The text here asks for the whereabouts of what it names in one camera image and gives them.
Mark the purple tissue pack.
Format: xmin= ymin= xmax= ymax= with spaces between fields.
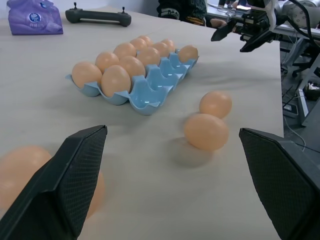
xmin=6 ymin=0 xmax=64 ymax=36

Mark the white floor cable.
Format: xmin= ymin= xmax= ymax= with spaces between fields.
xmin=284 ymin=117 xmax=308 ymax=152

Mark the black office chair base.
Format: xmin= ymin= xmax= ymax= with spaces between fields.
xmin=281 ymin=48 xmax=316 ymax=79

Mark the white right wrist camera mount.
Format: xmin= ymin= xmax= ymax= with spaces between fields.
xmin=261 ymin=0 xmax=288 ymax=31

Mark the dark grey handheld remote controller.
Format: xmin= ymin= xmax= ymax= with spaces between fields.
xmin=65 ymin=2 xmax=132 ymax=28

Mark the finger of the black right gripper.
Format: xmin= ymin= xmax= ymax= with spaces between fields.
xmin=210 ymin=20 xmax=236 ymax=42
xmin=239 ymin=29 xmax=274 ymax=53

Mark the grey metal floor stand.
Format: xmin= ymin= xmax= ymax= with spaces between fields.
xmin=281 ymin=84 xmax=320 ymax=128

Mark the white background desk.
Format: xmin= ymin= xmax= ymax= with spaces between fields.
xmin=206 ymin=3 xmax=252 ymax=22

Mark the light blue plastic egg tray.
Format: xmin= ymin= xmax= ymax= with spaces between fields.
xmin=65 ymin=48 xmax=200 ymax=116

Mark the brown egg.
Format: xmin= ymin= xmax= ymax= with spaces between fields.
xmin=113 ymin=42 xmax=137 ymax=60
xmin=151 ymin=41 xmax=170 ymax=58
xmin=137 ymin=35 xmax=154 ymax=47
xmin=161 ymin=38 xmax=176 ymax=54
xmin=95 ymin=51 xmax=120 ymax=75
xmin=199 ymin=91 xmax=233 ymax=120
xmin=136 ymin=46 xmax=161 ymax=66
xmin=101 ymin=64 xmax=132 ymax=98
xmin=119 ymin=55 xmax=147 ymax=77
xmin=0 ymin=145 xmax=106 ymax=221
xmin=71 ymin=62 xmax=103 ymax=89
xmin=178 ymin=44 xmax=199 ymax=64
xmin=183 ymin=113 xmax=230 ymax=152
xmin=129 ymin=37 xmax=148 ymax=51

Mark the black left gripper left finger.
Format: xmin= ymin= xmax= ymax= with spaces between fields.
xmin=0 ymin=124 xmax=108 ymax=240

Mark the person in dark jacket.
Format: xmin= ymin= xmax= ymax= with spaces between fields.
xmin=156 ymin=0 xmax=228 ymax=29

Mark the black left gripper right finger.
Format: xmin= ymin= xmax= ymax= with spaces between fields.
xmin=239 ymin=127 xmax=320 ymax=240

